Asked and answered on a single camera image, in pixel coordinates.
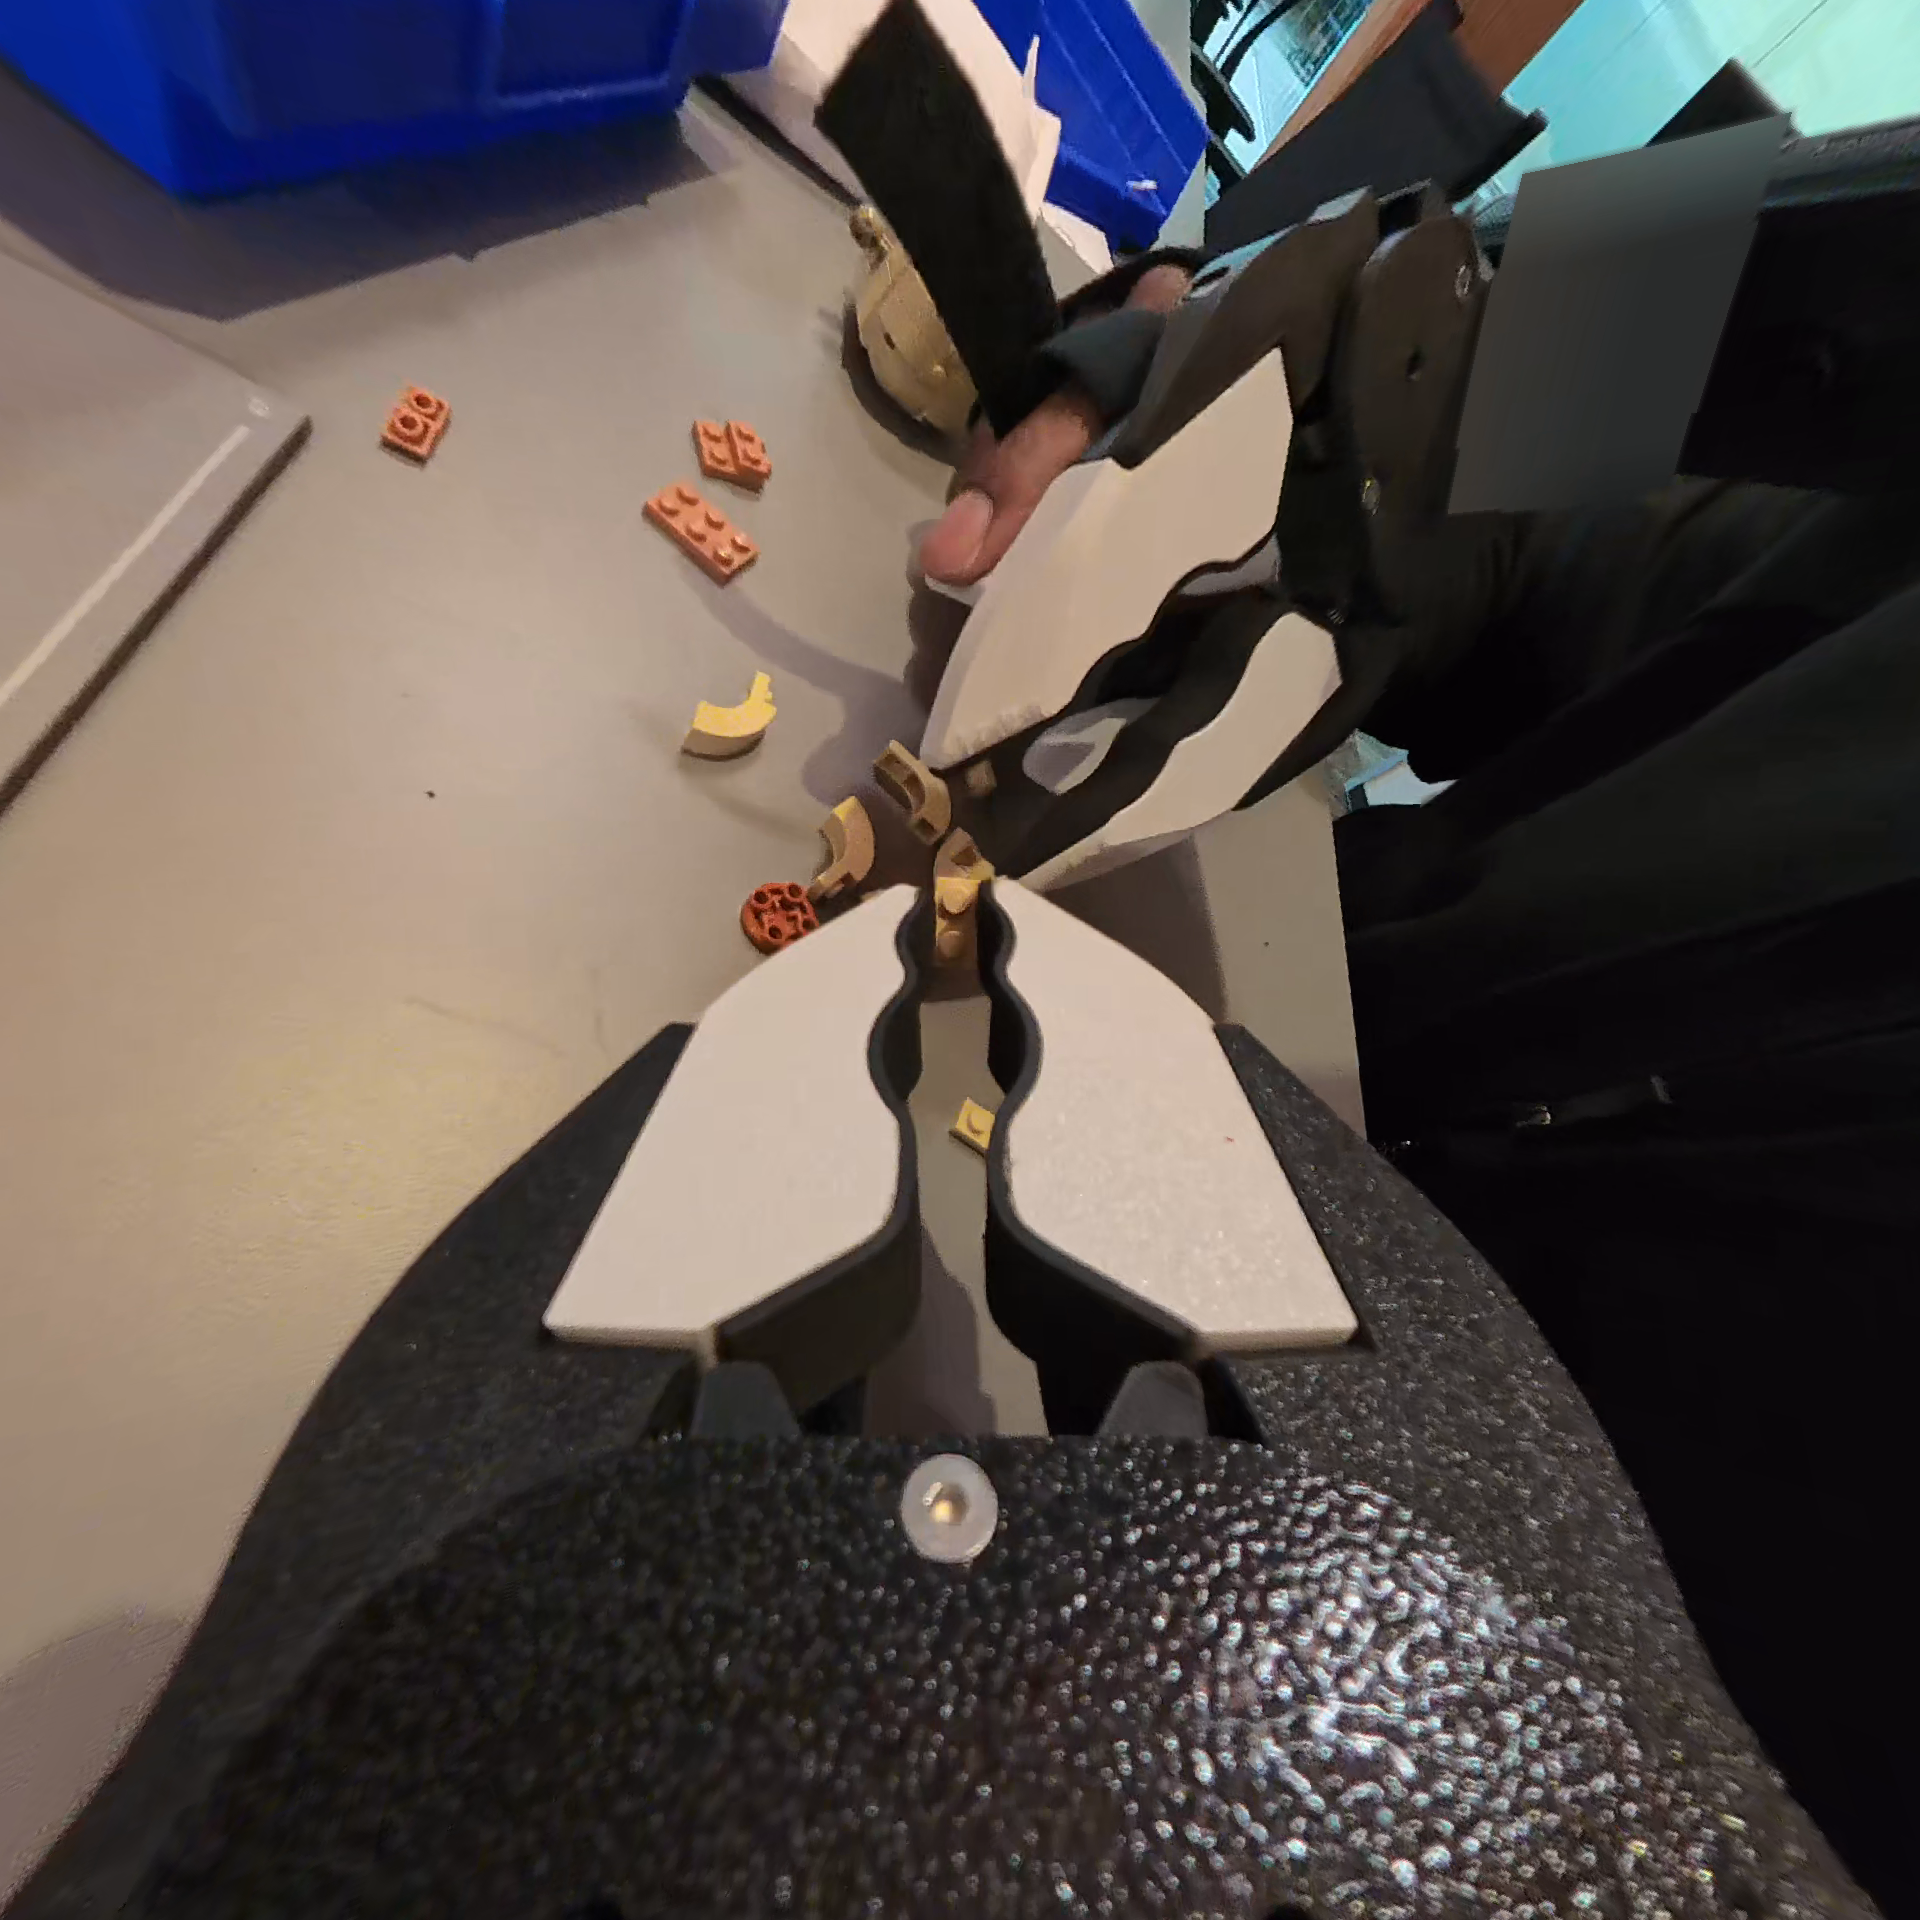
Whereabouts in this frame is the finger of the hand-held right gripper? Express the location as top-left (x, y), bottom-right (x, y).
top-left (919, 347), bottom-right (1299, 775)
top-left (992, 589), bottom-right (1347, 893)

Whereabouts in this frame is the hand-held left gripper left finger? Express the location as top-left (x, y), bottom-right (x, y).
top-left (543, 882), bottom-right (923, 1419)

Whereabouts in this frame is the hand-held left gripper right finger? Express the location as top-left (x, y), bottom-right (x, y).
top-left (982, 877), bottom-right (1361, 1432)

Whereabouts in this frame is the blue plastic bin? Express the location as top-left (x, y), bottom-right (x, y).
top-left (1032, 0), bottom-right (1213, 253)
top-left (0, 0), bottom-right (790, 201)

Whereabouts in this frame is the grey desk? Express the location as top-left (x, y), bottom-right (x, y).
top-left (0, 60), bottom-right (1368, 1697)

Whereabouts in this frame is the person's right hand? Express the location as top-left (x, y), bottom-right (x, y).
top-left (919, 256), bottom-right (1202, 602)

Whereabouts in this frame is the tan brick model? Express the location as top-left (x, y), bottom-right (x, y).
top-left (849, 201), bottom-right (992, 437)

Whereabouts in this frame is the long orange brick plate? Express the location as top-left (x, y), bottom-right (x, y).
top-left (642, 481), bottom-right (761, 586)

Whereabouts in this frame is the tan quarter arch brick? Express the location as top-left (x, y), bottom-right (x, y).
top-left (681, 669), bottom-right (778, 762)

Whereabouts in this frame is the crumpled white paper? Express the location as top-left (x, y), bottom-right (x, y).
top-left (737, 0), bottom-right (1066, 250)

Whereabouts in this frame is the grey instruction booklet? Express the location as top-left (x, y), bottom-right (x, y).
top-left (0, 241), bottom-right (318, 818)

